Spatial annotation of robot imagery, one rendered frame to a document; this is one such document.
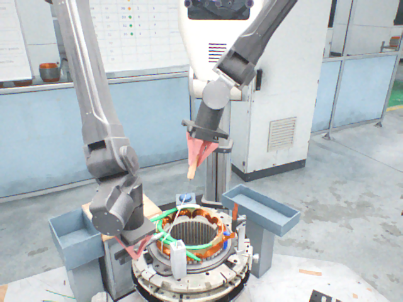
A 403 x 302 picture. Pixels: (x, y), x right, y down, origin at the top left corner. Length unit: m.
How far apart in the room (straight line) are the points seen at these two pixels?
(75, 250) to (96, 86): 0.54
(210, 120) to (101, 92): 0.24
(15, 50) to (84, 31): 2.20
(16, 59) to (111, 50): 0.70
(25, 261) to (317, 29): 3.04
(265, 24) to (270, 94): 2.41
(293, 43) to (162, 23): 1.17
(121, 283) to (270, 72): 2.32
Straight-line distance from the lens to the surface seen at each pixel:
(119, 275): 1.15
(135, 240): 0.67
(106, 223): 0.59
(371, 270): 2.63
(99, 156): 0.61
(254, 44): 0.70
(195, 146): 0.72
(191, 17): 1.10
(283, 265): 1.31
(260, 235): 1.12
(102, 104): 0.62
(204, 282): 0.80
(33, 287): 1.35
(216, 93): 0.65
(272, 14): 0.68
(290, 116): 3.32
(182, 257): 0.76
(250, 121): 3.04
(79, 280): 1.12
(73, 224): 1.17
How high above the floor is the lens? 1.68
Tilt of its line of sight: 26 degrees down
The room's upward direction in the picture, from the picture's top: straight up
